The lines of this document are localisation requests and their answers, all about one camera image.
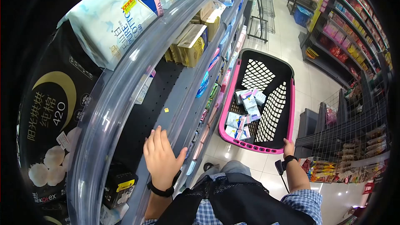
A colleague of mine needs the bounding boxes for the person's left hand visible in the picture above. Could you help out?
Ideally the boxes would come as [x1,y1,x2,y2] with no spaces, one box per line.
[143,126,188,192]

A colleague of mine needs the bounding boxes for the person's right hand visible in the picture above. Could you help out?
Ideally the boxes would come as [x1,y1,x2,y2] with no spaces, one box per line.
[283,138,296,159]

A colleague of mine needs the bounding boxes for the person's left middle finger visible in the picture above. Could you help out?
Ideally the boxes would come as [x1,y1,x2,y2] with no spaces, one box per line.
[153,126,163,151]

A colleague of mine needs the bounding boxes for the person's left thumb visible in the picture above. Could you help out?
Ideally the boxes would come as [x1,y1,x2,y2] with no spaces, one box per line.
[175,147,188,168]

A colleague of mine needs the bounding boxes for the person's left index finger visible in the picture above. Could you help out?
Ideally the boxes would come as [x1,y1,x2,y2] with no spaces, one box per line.
[161,129,172,151]

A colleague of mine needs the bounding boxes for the pink and black shopping basket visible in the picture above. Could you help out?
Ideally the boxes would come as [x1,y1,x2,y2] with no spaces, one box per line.
[218,48,296,155]

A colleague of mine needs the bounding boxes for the black wrist band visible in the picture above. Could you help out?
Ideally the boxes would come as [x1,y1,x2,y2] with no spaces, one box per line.
[275,155,298,176]
[146,170,182,198]

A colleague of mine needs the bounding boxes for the person's legs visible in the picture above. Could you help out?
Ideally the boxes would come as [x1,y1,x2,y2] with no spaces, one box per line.
[195,160,252,182]

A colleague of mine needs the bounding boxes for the pile of white blue packets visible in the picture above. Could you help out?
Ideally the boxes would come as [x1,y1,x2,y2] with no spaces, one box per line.
[225,88,267,141]

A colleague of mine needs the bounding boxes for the person's body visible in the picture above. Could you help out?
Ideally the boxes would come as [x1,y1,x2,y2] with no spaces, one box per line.
[142,172,323,225]

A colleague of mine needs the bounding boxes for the full shop shelf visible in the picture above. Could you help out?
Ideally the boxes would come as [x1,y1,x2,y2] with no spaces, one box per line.
[16,0,254,225]
[299,0,395,89]

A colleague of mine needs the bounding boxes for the red plastic stool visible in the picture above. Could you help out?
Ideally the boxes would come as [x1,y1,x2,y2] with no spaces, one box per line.
[362,181,375,195]

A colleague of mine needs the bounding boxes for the blue plastic crate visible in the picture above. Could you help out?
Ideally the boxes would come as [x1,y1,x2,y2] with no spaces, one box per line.
[293,6,313,28]

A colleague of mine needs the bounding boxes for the wire rack with snack packets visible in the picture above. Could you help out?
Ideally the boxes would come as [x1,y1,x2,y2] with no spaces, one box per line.
[294,80,392,185]

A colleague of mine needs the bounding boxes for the empty black wire rack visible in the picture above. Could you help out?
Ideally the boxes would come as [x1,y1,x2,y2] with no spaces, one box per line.
[247,0,276,44]

